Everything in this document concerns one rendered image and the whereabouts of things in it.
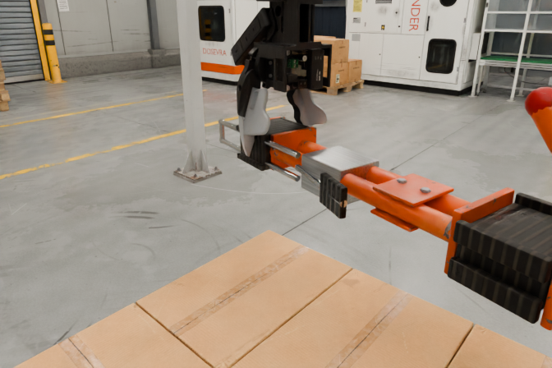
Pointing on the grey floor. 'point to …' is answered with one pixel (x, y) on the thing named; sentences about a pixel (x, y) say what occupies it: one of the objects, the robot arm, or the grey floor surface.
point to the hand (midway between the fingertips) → (275, 142)
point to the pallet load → (340, 66)
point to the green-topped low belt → (508, 68)
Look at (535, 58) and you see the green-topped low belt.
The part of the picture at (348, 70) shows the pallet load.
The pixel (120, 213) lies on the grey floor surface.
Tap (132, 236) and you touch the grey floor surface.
